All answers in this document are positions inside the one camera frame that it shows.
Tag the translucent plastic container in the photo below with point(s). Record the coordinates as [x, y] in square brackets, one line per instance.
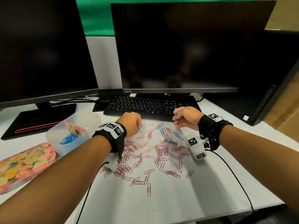
[70, 146]

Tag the person's left forearm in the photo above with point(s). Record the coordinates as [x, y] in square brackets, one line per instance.
[58, 181]

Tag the person's right hand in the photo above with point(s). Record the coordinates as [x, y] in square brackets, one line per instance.
[189, 117]

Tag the black computer tower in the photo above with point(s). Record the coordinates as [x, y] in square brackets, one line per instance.
[257, 79]

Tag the colourful floral plastic box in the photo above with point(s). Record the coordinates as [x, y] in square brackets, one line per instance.
[25, 165]

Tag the pile of pink paper clips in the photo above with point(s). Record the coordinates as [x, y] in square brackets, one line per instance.
[161, 153]

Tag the person's right forearm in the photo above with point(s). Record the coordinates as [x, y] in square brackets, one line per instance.
[261, 156]

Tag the bunch of blue clips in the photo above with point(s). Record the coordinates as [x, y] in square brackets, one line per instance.
[68, 139]

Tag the black keyboard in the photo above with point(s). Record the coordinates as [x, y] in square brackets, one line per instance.
[144, 106]

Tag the bunch of multicoloured clips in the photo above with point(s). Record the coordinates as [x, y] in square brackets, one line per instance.
[74, 131]

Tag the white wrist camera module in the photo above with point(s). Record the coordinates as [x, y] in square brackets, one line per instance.
[196, 146]

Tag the black monitor stand red stripe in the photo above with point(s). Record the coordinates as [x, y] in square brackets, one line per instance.
[35, 118]

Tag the person's left hand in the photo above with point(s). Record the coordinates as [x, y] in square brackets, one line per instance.
[129, 121]

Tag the person's right fingers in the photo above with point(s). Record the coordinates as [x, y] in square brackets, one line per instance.
[178, 118]

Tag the large black computer monitor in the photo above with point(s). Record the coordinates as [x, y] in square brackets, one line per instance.
[182, 44]

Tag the person's left fingers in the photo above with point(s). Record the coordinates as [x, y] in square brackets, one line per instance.
[137, 129]

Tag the black flat stand base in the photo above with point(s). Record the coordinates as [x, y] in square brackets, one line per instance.
[101, 106]

